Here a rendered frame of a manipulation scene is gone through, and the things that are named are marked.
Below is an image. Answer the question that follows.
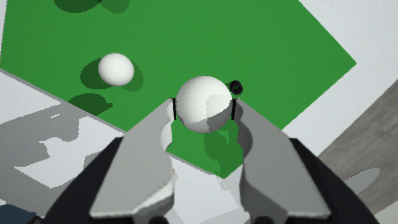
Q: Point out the white ball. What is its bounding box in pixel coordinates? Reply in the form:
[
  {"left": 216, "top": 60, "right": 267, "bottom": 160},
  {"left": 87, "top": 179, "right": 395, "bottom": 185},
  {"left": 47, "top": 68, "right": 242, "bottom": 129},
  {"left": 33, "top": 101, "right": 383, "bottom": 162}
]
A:
[
  {"left": 175, "top": 75, "right": 233, "bottom": 134},
  {"left": 98, "top": 53, "right": 134, "bottom": 87}
]

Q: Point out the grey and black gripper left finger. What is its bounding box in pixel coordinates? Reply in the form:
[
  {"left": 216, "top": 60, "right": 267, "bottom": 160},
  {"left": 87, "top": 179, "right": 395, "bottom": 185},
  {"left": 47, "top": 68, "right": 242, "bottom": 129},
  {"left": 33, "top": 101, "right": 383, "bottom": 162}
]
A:
[{"left": 40, "top": 97, "right": 176, "bottom": 224}]

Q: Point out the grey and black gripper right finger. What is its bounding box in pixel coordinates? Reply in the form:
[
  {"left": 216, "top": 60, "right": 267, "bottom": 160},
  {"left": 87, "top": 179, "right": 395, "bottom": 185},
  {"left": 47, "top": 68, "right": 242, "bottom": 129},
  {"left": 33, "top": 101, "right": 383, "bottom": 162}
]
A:
[{"left": 231, "top": 98, "right": 380, "bottom": 224}]

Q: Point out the green turf mat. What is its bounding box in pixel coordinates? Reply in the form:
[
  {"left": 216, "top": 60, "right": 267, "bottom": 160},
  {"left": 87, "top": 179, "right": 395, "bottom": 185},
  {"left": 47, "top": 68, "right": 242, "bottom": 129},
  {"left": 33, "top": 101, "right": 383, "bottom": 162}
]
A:
[{"left": 0, "top": 0, "right": 356, "bottom": 179}]

